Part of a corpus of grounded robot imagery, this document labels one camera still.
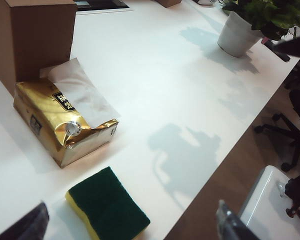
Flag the white plant pot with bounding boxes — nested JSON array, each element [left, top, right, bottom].
[[217, 10, 264, 59]]

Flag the tall brown cardboard box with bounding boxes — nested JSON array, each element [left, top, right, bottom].
[[0, 0, 78, 98]]

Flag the small brown cardboard box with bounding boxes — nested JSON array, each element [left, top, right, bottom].
[[154, 0, 184, 9]]

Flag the green leafy plant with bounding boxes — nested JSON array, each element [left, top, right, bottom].
[[221, 0, 300, 41]]

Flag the yellow sponge with green pad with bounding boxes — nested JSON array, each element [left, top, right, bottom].
[[65, 166, 151, 240]]

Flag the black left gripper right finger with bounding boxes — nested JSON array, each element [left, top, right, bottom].
[[215, 199, 261, 240]]

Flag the white robot base cart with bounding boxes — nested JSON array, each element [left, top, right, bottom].
[[238, 164, 300, 240]]

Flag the black office chair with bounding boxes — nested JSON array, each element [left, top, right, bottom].
[[254, 58, 300, 173]]

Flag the gold tissue pack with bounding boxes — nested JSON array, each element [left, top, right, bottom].
[[13, 57, 122, 169]]

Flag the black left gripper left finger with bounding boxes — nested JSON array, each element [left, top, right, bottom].
[[0, 201, 51, 240]]

